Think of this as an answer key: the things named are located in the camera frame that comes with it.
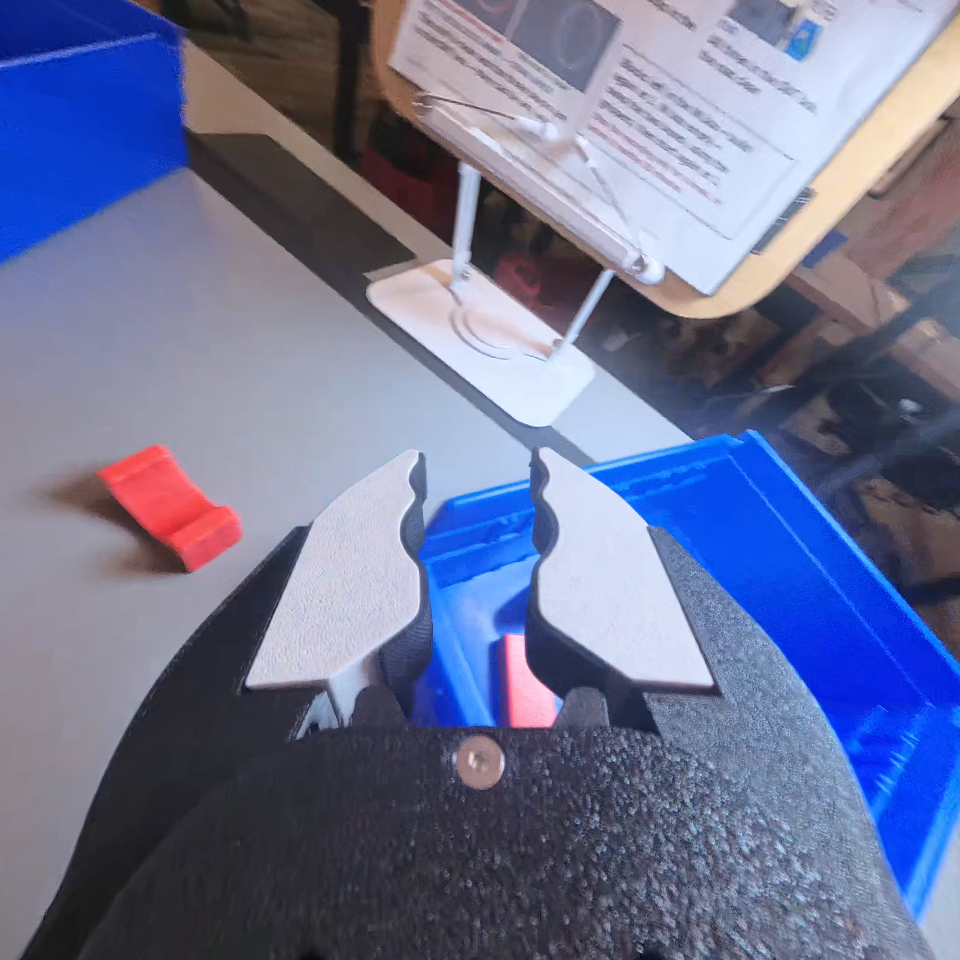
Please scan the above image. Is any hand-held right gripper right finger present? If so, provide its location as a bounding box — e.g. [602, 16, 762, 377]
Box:
[523, 446, 717, 697]

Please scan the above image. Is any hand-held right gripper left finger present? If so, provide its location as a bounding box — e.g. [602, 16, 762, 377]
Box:
[244, 448, 435, 727]

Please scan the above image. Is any red rectangular wooden block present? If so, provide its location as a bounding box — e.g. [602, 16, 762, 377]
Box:
[497, 633, 562, 730]

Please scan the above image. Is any blue plastic bin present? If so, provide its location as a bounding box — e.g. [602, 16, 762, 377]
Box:
[0, 0, 190, 265]
[411, 429, 960, 920]

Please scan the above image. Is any red arch block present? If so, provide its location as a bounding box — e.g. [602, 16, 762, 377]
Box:
[96, 444, 245, 574]

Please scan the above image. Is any white document stand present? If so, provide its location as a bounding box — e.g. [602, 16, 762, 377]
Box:
[366, 90, 669, 429]

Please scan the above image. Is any red and black bag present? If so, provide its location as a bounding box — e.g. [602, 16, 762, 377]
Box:
[491, 251, 571, 305]

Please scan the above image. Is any wooden backing board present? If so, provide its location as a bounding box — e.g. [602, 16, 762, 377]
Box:
[371, 0, 960, 321]

